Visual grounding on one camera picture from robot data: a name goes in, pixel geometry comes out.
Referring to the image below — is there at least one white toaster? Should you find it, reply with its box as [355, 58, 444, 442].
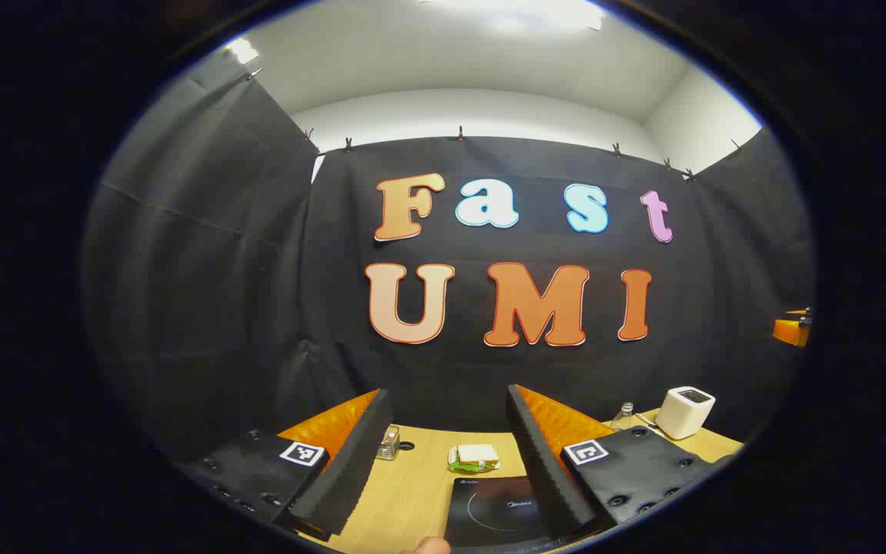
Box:
[655, 386, 717, 440]

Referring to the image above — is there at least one black induction cooktop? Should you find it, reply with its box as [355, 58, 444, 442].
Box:
[444, 476, 567, 549]

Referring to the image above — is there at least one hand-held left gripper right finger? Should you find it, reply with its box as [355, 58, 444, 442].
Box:
[506, 383, 736, 543]

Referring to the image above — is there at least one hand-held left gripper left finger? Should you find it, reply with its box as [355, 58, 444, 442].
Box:
[178, 389, 395, 543]

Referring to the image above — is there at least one black backdrop cloth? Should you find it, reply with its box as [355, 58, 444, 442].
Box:
[82, 50, 817, 470]

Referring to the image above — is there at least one row of black cloth clips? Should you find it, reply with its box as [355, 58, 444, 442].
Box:
[246, 68, 745, 182]

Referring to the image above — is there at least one large ceiling light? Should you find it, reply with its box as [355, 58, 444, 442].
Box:
[428, 0, 605, 32]

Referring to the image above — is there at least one sandwich with lettuce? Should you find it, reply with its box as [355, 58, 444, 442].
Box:
[447, 444, 501, 474]

